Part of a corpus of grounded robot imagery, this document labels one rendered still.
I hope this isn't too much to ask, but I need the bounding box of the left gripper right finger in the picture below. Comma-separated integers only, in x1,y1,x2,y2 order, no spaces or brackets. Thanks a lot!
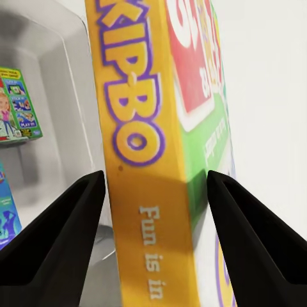
207,170,307,307

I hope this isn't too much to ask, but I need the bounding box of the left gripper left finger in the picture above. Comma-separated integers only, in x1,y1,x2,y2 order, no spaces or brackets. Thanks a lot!
0,170,106,307

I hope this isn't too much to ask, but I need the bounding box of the board game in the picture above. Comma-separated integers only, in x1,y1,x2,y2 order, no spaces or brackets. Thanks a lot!
0,158,23,250
0,67,43,145
84,0,237,307

